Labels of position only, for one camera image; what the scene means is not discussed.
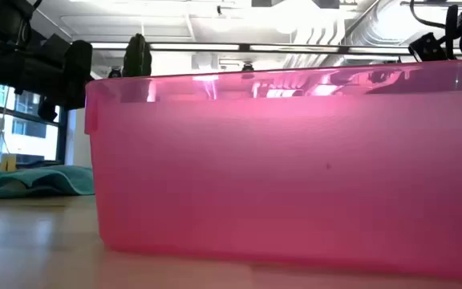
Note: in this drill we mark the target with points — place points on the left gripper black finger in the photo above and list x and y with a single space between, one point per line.
78 76
47 109

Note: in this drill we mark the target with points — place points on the pink translucent plastic basket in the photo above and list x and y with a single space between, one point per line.
255 180

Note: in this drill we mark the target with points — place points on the teal microfiber towel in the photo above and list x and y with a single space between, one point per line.
34 180

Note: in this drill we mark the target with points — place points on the green cactus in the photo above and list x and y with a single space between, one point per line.
136 56

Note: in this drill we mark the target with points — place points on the small yellow box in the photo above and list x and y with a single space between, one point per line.
8 162

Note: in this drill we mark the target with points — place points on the long ceiling light bar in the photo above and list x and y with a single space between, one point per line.
199 47

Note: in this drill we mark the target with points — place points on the black ceiling dome camera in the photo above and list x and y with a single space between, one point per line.
114 73
248 67

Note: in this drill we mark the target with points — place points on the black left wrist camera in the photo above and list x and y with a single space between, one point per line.
54 48

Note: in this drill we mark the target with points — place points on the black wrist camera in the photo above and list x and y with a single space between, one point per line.
427 48
54 48

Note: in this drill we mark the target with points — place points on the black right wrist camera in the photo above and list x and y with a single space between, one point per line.
427 48

